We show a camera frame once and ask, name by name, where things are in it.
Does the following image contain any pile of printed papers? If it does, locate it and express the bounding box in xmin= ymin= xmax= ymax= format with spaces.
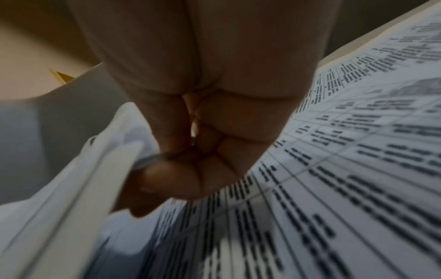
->
xmin=0 ymin=11 xmax=441 ymax=279

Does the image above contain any person's right hand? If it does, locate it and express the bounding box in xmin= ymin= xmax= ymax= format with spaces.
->
xmin=67 ymin=0 xmax=340 ymax=218

